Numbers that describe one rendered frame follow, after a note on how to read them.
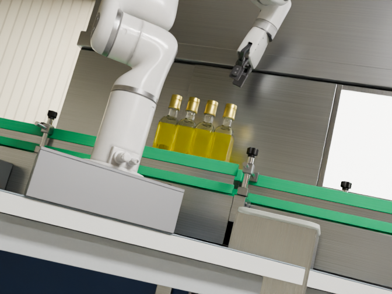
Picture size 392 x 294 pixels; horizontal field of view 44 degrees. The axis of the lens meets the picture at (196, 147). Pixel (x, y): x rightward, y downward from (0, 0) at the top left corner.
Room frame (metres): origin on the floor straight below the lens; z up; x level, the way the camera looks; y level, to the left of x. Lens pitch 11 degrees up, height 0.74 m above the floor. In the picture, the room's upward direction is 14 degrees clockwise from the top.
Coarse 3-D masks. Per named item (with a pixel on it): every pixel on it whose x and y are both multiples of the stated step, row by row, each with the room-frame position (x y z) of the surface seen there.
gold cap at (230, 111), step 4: (228, 104) 1.38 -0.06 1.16; (232, 104) 1.38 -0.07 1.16; (228, 108) 1.38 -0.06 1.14; (232, 108) 1.38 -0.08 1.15; (236, 108) 1.39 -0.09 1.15; (224, 112) 1.39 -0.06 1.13; (228, 112) 1.38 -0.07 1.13; (232, 112) 1.38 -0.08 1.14; (224, 116) 1.38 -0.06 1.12; (228, 116) 1.38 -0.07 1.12; (232, 116) 1.38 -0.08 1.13
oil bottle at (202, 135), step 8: (200, 128) 1.39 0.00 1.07; (208, 128) 1.38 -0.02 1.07; (192, 136) 1.39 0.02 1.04; (200, 136) 1.38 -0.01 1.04; (208, 136) 1.38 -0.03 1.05; (192, 144) 1.39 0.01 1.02; (200, 144) 1.38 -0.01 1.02; (208, 144) 1.38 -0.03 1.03; (192, 152) 1.39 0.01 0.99; (200, 152) 1.38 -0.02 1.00
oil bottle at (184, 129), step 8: (184, 120) 1.40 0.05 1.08; (192, 120) 1.41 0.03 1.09; (176, 128) 1.41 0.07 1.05; (184, 128) 1.40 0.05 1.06; (192, 128) 1.39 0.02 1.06; (176, 136) 1.40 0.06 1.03; (184, 136) 1.40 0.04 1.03; (176, 144) 1.40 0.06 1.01; (184, 144) 1.39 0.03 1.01; (184, 152) 1.39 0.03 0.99
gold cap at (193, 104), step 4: (188, 100) 1.42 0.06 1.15; (192, 100) 1.41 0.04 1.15; (196, 100) 1.41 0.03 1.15; (188, 104) 1.41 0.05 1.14; (192, 104) 1.41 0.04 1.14; (196, 104) 1.41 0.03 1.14; (188, 108) 1.41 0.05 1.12; (192, 108) 1.41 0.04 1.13; (196, 108) 1.41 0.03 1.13; (196, 112) 1.42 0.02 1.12
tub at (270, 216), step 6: (240, 210) 1.03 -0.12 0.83; (246, 210) 1.02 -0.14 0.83; (252, 210) 1.02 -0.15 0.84; (258, 210) 1.01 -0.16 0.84; (264, 216) 1.02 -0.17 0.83; (270, 216) 1.00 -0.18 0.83; (276, 216) 1.00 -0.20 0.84; (282, 216) 1.00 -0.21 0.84; (288, 216) 1.00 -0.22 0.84; (288, 222) 1.00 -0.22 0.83; (294, 222) 0.99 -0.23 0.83; (300, 222) 0.99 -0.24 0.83; (306, 222) 0.98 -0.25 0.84; (312, 222) 0.98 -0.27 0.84; (312, 228) 1.00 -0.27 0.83; (318, 228) 1.00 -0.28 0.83; (318, 234) 1.17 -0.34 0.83
